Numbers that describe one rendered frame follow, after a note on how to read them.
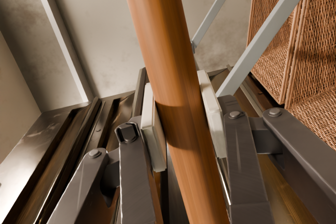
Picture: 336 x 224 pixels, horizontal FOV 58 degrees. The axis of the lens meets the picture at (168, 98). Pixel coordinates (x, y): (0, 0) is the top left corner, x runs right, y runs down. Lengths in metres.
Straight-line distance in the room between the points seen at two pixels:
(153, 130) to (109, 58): 3.62
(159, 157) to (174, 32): 0.07
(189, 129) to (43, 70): 3.87
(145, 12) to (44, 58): 3.81
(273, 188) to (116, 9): 3.00
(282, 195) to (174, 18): 0.78
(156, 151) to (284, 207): 0.74
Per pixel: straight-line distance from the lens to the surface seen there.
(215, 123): 0.16
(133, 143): 0.16
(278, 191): 0.93
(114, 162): 0.16
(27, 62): 4.06
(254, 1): 1.70
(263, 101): 1.38
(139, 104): 1.24
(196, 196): 0.22
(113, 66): 3.80
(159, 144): 0.17
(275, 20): 0.57
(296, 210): 0.87
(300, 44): 1.16
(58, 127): 1.72
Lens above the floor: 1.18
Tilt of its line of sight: 4 degrees up
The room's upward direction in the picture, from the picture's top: 103 degrees counter-clockwise
